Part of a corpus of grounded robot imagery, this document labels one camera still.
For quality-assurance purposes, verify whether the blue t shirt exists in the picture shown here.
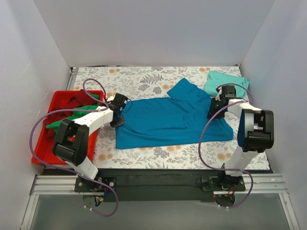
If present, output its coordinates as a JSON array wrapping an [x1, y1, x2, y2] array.
[[116, 78, 234, 150]]

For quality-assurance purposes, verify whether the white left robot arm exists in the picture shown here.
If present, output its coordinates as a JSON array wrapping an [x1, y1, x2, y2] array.
[[52, 93, 129, 192]]

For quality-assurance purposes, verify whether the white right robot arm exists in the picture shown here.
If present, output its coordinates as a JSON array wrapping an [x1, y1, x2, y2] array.
[[207, 83, 274, 191]]

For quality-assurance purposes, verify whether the folded mint green t shirt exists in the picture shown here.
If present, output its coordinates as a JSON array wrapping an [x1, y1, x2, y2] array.
[[204, 70, 249, 97]]

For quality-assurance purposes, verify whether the floral patterned table mat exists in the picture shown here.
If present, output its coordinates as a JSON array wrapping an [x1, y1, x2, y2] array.
[[69, 66, 269, 170]]

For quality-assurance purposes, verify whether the dark red t shirt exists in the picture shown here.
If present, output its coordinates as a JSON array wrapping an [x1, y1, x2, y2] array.
[[43, 90, 95, 138]]

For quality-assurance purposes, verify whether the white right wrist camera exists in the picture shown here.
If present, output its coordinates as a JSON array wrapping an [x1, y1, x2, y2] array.
[[215, 86, 222, 101]]

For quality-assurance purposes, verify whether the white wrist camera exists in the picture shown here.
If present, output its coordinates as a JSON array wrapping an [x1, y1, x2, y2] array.
[[106, 95, 115, 102], [215, 86, 222, 101]]

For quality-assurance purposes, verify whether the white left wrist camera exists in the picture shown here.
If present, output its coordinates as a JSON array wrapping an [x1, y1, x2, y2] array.
[[106, 95, 115, 102]]

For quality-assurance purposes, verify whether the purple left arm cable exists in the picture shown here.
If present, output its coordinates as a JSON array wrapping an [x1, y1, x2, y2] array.
[[29, 78, 113, 179]]

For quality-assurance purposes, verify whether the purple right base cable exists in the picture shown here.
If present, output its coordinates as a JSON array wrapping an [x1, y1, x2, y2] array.
[[215, 171, 254, 208]]

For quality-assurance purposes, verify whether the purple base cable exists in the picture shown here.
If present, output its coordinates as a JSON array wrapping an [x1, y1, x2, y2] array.
[[81, 178, 119, 218], [215, 171, 254, 208]]

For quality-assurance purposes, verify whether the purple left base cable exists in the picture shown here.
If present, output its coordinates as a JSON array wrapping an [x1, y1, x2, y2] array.
[[81, 178, 119, 218]]

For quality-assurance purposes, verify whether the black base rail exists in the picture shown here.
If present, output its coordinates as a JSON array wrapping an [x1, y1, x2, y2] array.
[[74, 168, 245, 203]]

